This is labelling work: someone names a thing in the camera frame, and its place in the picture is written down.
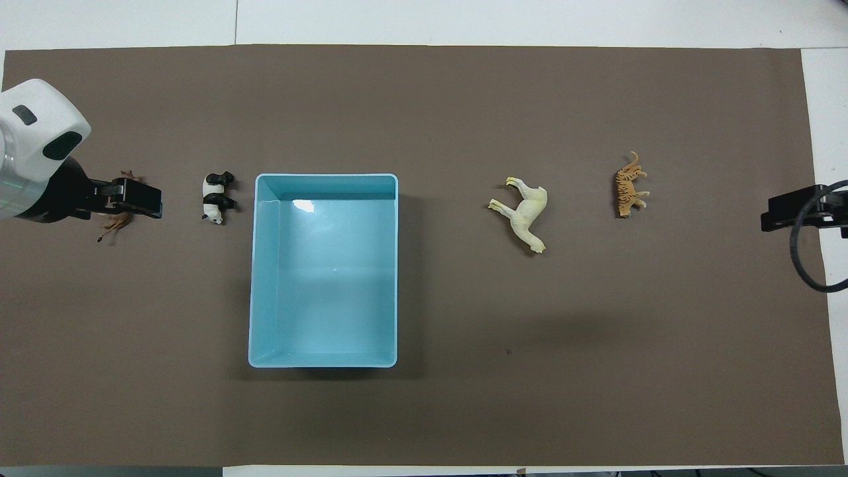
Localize brown lion toy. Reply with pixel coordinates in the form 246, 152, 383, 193
97, 170, 138, 243

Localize black and white panda toy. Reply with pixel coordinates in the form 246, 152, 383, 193
201, 171, 239, 226

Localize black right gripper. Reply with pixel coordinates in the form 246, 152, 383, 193
761, 185, 848, 239

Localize cream horse toy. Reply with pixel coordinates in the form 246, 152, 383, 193
488, 176, 549, 255

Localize orange tiger toy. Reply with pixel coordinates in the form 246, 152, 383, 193
615, 151, 651, 219

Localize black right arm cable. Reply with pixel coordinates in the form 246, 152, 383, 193
788, 179, 848, 293

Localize light blue storage box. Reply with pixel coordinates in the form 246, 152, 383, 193
248, 174, 399, 368

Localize brown table mat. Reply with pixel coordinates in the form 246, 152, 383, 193
0, 44, 845, 466

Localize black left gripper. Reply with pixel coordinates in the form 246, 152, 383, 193
17, 157, 163, 223

